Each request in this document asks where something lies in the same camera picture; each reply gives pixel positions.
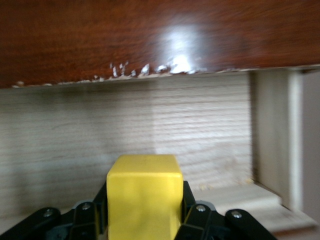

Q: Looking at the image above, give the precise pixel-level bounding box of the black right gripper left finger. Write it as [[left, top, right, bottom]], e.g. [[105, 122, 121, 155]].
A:
[[0, 181, 109, 240]]

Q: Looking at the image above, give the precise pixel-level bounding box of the dark brown wooden cabinet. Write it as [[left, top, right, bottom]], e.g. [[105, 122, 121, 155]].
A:
[[0, 0, 320, 89]]

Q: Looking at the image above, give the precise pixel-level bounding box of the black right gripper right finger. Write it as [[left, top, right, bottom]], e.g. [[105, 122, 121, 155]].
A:
[[174, 180, 279, 240]]

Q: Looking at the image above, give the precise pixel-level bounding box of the yellow cube block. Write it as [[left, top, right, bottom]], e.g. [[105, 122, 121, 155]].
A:
[[106, 153, 184, 240]]

